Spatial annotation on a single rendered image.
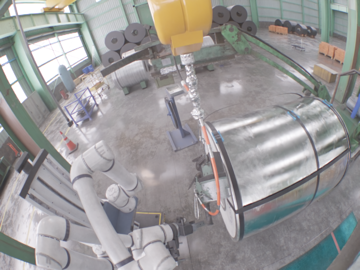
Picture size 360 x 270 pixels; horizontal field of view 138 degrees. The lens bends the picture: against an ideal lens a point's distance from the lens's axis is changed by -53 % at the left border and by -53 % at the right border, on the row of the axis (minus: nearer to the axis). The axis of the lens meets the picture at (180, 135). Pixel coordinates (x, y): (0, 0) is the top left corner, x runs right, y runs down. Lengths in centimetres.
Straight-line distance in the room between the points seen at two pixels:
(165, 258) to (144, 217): 148
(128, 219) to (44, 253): 96
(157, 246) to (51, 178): 81
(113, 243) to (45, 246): 30
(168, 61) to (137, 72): 439
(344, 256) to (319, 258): 199
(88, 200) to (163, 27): 68
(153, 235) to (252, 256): 166
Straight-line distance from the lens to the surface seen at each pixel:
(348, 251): 58
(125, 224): 148
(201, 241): 211
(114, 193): 130
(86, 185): 76
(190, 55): 42
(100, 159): 77
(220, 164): 78
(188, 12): 32
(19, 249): 310
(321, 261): 259
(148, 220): 200
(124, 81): 583
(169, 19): 32
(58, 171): 111
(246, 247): 213
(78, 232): 83
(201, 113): 50
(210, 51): 132
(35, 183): 107
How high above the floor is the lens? 209
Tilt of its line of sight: 42 degrees down
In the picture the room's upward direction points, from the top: 17 degrees counter-clockwise
